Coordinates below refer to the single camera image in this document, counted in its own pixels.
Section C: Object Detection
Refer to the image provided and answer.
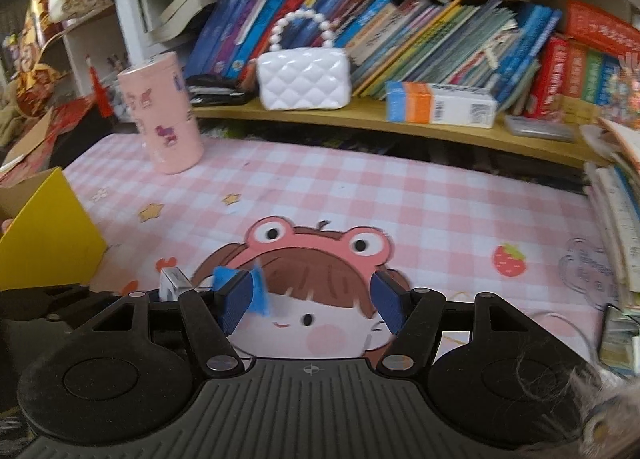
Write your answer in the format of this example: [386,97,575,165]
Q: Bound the yellow cardboard box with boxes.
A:
[0,167,107,291]

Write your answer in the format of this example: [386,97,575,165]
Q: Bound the pink checkered tablecloth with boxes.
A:
[65,135,614,358]

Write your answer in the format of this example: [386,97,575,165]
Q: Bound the red decorative paper sheets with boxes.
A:
[1,97,113,187]

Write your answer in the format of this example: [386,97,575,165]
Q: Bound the orange white medicine box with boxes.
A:
[385,82,498,128]

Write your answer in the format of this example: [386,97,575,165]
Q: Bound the pink cylindrical canister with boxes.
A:
[118,52,204,174]

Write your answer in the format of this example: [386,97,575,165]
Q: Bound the brown cardboard sheet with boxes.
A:
[1,108,53,175]

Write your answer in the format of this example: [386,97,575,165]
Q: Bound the white quilted mini handbag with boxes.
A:
[256,8,352,111]

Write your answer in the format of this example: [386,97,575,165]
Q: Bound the stack of paper books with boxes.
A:
[580,118,639,377]

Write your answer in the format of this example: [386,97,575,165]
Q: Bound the red gold fortune poster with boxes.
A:
[15,0,63,118]

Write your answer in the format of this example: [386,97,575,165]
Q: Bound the wooden bookshelf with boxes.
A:
[129,0,640,170]

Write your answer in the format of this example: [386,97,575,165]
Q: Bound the white storage shelf unit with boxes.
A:
[40,2,127,102]

